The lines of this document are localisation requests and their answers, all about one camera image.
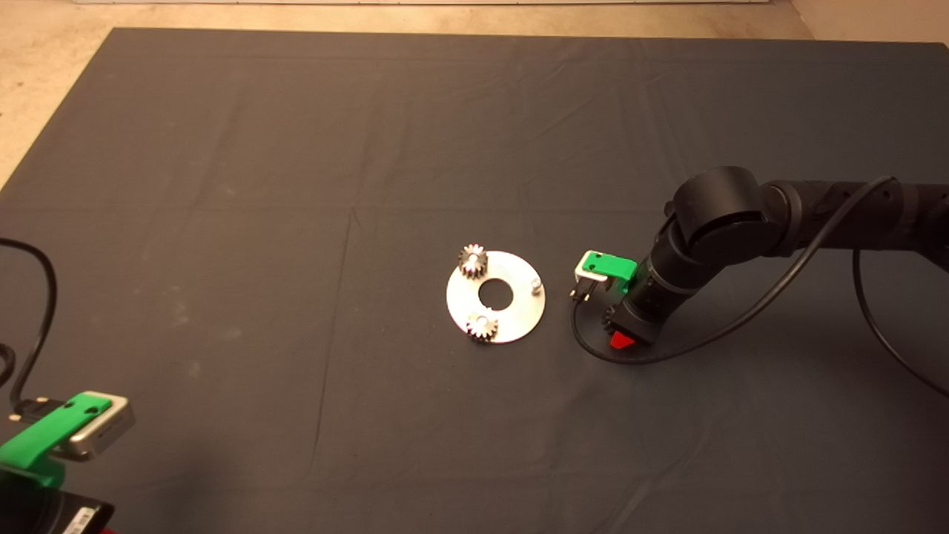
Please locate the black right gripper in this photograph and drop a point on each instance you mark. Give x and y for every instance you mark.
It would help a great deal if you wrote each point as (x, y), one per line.
(637, 319)

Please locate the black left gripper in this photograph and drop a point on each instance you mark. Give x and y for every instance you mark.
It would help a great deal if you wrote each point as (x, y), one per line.
(44, 515)

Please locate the small steel planetary gear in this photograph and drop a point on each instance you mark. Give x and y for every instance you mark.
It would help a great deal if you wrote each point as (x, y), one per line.
(608, 320)
(474, 334)
(465, 268)

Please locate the round metal carrier plate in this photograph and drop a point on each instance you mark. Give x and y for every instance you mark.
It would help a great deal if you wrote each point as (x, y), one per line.
(519, 319)

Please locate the dark grey table cloth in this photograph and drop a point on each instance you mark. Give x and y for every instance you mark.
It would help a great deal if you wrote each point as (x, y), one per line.
(371, 148)

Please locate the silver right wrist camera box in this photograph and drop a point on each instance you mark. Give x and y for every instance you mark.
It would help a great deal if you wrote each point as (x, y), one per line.
(593, 277)

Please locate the green right camera mount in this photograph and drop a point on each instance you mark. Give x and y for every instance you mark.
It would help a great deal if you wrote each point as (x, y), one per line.
(608, 265)

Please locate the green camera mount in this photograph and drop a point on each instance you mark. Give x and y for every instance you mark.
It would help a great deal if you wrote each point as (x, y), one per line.
(608, 265)
(44, 437)

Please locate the green left camera mount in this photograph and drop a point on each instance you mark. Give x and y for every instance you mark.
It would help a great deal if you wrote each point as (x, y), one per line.
(44, 437)

